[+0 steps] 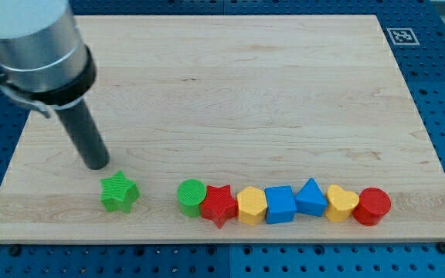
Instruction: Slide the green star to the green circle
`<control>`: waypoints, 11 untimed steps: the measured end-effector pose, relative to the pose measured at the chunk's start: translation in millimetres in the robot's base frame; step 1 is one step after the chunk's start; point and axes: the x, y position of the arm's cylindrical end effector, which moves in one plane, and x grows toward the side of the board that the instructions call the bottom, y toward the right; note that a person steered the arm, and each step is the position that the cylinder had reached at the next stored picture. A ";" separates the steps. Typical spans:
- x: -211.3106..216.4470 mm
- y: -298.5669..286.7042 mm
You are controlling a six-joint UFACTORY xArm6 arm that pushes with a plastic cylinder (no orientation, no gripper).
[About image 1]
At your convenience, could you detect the yellow heart block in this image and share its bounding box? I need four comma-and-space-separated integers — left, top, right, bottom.
324, 185, 359, 222

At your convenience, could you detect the red cylinder block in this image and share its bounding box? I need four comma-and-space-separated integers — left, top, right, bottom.
352, 187, 392, 226

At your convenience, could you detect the red star block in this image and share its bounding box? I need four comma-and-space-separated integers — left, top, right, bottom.
200, 185, 239, 229

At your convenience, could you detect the green circle block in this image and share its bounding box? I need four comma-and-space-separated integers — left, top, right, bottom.
177, 179, 207, 218

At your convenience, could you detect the yellow hexagon block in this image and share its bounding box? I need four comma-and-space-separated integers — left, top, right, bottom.
237, 186, 267, 226

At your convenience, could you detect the green star block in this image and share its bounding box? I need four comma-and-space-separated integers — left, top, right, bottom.
100, 171, 141, 213

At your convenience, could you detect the white fiducial tag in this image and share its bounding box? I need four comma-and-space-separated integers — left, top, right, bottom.
386, 27, 420, 46

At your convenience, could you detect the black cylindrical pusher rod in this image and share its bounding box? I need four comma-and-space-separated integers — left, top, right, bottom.
54, 98, 110, 170

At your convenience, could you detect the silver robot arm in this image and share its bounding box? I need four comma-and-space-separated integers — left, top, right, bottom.
0, 0, 110, 170

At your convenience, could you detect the wooden board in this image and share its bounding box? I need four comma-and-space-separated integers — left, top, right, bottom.
0, 15, 445, 245

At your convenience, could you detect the blue triangle block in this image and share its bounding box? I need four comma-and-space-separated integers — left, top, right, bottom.
294, 178, 328, 217

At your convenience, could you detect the blue cube block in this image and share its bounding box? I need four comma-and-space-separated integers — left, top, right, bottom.
264, 185, 297, 224

